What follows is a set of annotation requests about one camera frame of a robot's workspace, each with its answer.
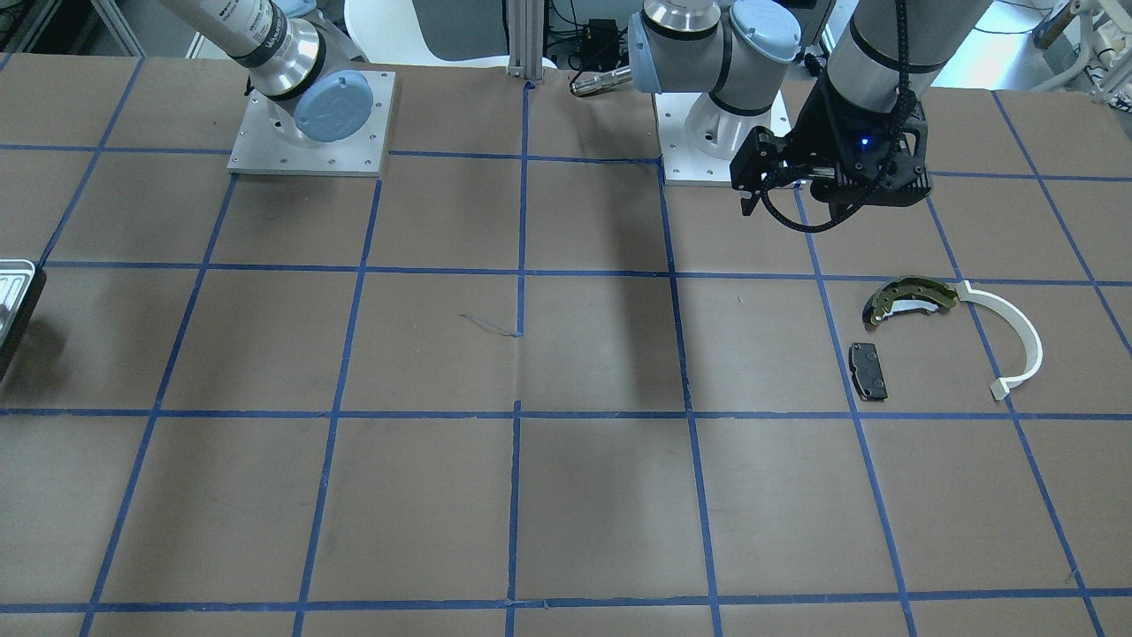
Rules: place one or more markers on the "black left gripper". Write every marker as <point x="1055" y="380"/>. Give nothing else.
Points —
<point x="819" y="122"/>

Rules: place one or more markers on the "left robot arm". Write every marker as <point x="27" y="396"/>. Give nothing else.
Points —
<point x="889" y="54"/>

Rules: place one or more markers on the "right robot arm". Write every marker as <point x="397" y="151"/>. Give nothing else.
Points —
<point x="292" y="57"/>

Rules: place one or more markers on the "ribbed metal tray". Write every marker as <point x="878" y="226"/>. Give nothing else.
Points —
<point x="17" y="278"/>

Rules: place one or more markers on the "olive brake shoe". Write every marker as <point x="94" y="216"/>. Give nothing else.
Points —
<point x="905" y="295"/>

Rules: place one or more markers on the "black brake pad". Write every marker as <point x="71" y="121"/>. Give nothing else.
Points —
<point x="867" y="372"/>

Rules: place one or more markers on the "silver cylindrical tool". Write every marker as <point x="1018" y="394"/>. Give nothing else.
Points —
<point x="601" y="82"/>

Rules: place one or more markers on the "white plastic chair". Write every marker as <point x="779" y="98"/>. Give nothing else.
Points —
<point x="471" y="34"/>

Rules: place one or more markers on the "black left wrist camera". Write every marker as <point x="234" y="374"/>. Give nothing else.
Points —
<point x="758" y="167"/>

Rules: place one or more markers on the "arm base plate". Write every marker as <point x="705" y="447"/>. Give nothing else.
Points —
<point x="269" y="144"/>
<point x="699" y="140"/>

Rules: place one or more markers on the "aluminium frame post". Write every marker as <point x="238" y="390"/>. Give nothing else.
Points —
<point x="525" y="21"/>

